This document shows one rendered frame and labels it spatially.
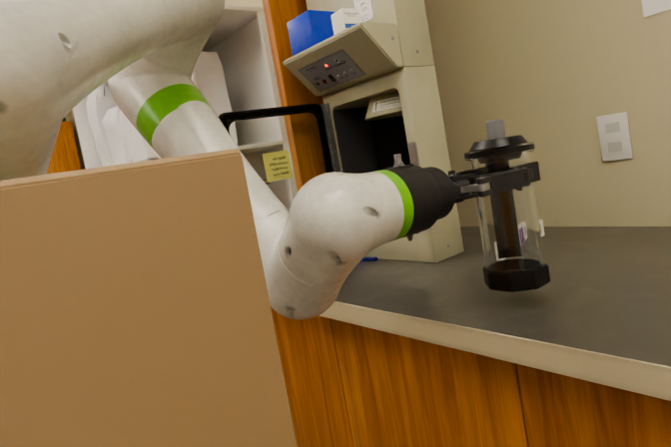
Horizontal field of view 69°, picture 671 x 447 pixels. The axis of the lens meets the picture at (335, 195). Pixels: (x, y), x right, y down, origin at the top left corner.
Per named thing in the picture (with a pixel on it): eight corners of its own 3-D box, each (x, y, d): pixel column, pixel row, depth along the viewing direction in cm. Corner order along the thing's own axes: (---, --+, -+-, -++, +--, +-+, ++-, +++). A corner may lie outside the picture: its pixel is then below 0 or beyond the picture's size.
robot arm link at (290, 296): (157, 108, 69) (223, 97, 77) (148, 164, 77) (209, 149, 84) (310, 304, 56) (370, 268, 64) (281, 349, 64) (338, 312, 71)
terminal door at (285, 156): (345, 241, 139) (321, 102, 136) (247, 269, 123) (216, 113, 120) (343, 240, 139) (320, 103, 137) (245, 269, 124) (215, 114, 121)
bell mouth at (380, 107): (396, 117, 143) (393, 99, 142) (443, 106, 129) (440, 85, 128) (351, 123, 132) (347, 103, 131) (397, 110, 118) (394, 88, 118)
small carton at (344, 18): (350, 40, 120) (346, 15, 120) (362, 33, 116) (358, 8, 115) (335, 40, 117) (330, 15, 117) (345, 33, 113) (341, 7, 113)
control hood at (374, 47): (322, 96, 138) (316, 61, 137) (404, 66, 112) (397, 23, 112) (288, 98, 131) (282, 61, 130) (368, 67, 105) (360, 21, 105)
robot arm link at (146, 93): (108, 23, 75) (175, 34, 85) (87, 90, 82) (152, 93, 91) (166, 95, 69) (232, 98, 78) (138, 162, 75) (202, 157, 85)
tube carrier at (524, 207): (504, 264, 87) (488, 148, 86) (563, 269, 79) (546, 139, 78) (468, 281, 81) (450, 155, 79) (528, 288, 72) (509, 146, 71)
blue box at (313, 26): (322, 57, 133) (316, 24, 133) (344, 46, 126) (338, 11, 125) (292, 57, 127) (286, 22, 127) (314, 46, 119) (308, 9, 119)
